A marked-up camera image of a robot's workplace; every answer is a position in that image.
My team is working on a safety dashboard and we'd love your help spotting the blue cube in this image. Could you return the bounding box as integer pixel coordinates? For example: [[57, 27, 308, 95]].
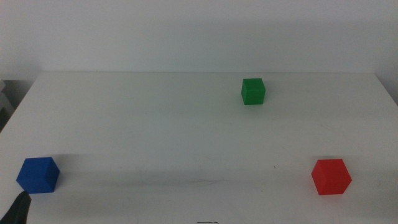
[[16, 156, 60, 195]]

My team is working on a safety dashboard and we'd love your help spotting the green cube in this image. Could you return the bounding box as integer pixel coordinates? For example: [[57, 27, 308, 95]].
[[241, 78, 267, 106]]

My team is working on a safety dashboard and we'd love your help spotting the red cube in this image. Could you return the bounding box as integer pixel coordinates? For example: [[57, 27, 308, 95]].
[[311, 158, 353, 196]]

